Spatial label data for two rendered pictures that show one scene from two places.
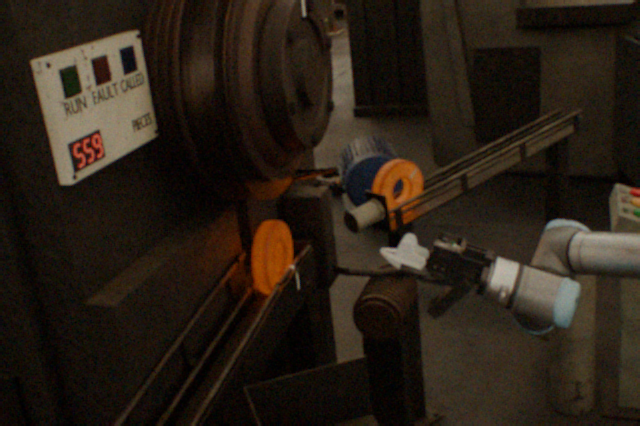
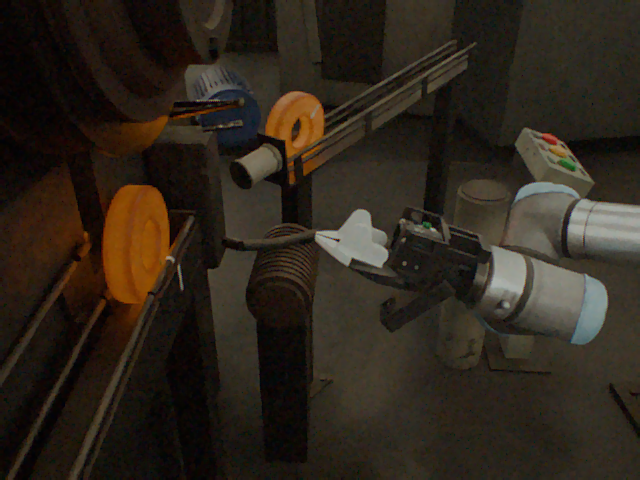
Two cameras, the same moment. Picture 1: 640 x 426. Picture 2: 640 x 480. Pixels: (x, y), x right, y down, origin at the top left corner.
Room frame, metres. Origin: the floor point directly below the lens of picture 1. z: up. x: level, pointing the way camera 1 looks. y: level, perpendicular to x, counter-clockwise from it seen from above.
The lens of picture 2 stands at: (0.79, 0.06, 1.14)
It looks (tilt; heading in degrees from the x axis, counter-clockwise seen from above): 31 degrees down; 344
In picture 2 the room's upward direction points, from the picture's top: straight up
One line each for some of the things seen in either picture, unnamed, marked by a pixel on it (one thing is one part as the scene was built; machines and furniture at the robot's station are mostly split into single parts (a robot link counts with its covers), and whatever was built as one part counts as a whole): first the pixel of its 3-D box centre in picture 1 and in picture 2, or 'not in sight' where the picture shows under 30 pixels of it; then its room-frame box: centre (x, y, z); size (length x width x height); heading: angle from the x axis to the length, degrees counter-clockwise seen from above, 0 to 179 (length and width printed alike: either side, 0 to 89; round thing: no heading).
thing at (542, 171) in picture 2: (634, 304); (533, 258); (1.87, -0.83, 0.31); 0.24 x 0.16 x 0.62; 160
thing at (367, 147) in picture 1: (370, 172); (223, 105); (3.74, -0.30, 0.17); 0.57 x 0.31 x 0.34; 0
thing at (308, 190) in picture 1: (309, 237); (187, 199); (1.71, 0.02, 0.68); 0.11 x 0.08 x 0.24; 70
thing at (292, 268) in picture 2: (392, 369); (287, 349); (1.75, -0.15, 0.27); 0.22 x 0.13 x 0.53; 160
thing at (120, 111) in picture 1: (102, 102); not in sight; (1.20, 0.31, 1.15); 0.26 x 0.02 x 0.18; 160
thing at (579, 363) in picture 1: (572, 323); (469, 279); (1.89, -0.67, 0.26); 0.12 x 0.12 x 0.52
